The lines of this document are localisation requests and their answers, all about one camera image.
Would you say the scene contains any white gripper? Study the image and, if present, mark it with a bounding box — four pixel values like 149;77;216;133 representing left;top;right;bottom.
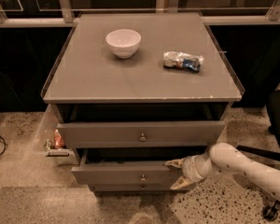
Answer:
164;155;207;190

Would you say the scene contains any grey drawer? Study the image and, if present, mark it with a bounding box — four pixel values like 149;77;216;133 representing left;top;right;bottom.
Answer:
89;182;197;193
57;121;225;148
72;146;206;189

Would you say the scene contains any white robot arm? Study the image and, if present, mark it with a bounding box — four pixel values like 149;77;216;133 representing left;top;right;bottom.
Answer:
164;143;280;201

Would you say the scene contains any grey top drawer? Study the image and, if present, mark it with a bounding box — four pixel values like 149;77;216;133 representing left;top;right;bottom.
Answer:
57;121;225;148

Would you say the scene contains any grey bottom drawer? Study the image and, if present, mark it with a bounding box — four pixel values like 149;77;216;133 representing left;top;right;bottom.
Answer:
89;182;197;193

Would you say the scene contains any grey drawer cabinet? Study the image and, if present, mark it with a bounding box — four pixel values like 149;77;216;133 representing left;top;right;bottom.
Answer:
40;12;245;194

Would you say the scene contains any crumpled snack bag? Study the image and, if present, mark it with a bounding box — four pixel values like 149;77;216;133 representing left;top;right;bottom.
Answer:
163;51;204;73

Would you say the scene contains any black office chair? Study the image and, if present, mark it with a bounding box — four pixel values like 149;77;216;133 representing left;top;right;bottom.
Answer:
236;89;280;222

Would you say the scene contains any clear plastic side bin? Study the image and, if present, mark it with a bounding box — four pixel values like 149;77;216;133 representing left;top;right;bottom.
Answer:
33;105;78;165

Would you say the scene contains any white ceramic bowl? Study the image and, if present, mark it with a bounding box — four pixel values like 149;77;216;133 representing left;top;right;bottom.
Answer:
105;29;142;59

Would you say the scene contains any metal window railing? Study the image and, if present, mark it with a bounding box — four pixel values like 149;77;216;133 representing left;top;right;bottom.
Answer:
0;0;280;27

